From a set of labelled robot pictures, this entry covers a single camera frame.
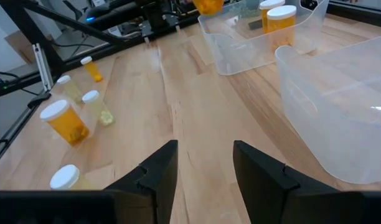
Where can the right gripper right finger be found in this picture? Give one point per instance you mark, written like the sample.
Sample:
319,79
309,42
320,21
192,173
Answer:
271,193

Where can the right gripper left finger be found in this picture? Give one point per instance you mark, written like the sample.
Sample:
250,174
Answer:
153,186

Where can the clear pill bottle white cap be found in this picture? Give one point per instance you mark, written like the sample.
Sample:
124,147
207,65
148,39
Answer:
65,176
70,90
98,109

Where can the small orange pill bottle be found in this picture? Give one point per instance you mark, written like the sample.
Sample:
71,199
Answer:
93,72

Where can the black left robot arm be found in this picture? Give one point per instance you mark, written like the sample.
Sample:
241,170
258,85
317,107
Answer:
156,15

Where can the clear plastic bin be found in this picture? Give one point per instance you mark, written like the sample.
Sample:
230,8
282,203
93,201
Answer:
340,118
234,53

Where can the black clamp lever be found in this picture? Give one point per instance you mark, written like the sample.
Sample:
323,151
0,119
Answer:
38,100

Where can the white frame bracket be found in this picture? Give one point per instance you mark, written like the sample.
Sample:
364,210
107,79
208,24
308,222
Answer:
41,65

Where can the black aluminium frame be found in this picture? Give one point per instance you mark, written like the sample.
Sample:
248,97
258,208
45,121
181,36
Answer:
31,34

